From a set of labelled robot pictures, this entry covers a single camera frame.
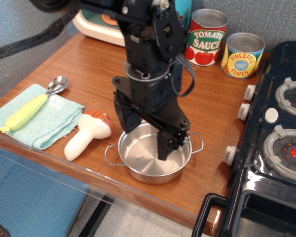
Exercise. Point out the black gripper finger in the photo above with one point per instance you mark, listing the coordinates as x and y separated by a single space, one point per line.
170 140
128 117

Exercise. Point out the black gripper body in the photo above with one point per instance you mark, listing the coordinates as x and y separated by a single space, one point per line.
154 95

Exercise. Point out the stainless steel pot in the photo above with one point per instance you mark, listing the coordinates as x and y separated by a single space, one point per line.
138 152

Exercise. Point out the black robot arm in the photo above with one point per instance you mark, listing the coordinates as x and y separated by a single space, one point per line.
155 41

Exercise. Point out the plush white mushroom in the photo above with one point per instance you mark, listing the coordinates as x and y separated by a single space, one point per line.
91 125

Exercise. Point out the white stove knob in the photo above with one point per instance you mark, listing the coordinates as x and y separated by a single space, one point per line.
243 111
249 93
229 155

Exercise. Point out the black toy stove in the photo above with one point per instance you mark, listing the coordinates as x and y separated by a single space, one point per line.
261 200

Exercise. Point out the light blue cloth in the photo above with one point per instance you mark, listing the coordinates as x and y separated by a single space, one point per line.
56 119

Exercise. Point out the tomato sauce can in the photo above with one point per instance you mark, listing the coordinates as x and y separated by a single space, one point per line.
207 32

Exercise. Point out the toy microwave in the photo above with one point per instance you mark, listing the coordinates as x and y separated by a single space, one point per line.
103 28

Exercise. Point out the pineapple slices can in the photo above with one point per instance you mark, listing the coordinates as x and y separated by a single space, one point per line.
242 55

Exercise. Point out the yellow handled spoon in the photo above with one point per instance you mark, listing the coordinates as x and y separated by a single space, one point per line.
24 114

